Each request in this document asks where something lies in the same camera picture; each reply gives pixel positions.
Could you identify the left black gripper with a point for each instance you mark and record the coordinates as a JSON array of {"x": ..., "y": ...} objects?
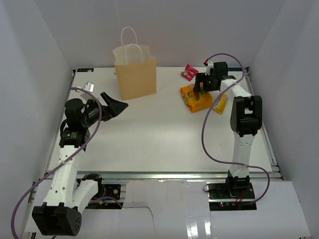
[{"x": 115, "y": 107}]

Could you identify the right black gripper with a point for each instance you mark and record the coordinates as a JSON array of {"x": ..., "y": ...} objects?
[{"x": 201, "y": 77}]

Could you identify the large orange candy bag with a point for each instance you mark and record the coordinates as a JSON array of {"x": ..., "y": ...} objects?
[{"x": 196, "y": 101}]

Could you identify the small yellow snack bar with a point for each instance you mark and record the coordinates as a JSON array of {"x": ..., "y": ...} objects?
[{"x": 221, "y": 104}]

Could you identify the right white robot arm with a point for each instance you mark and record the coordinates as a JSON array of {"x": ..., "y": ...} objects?
[{"x": 245, "y": 122}]

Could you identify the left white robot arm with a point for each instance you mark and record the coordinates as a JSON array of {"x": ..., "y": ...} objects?
[{"x": 61, "y": 211}]

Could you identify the brown paper bag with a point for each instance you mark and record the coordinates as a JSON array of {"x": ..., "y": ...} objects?
[{"x": 135, "y": 68}]

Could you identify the pink snack packet back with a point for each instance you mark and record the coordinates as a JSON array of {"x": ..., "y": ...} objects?
[{"x": 189, "y": 72}]

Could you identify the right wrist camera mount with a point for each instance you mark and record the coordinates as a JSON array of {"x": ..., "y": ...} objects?
[{"x": 209, "y": 67}]

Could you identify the aluminium frame rail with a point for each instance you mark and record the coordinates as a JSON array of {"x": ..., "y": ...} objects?
[{"x": 208, "y": 176}]

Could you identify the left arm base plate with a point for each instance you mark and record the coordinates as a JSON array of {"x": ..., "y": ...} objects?
[{"x": 111, "y": 190}]

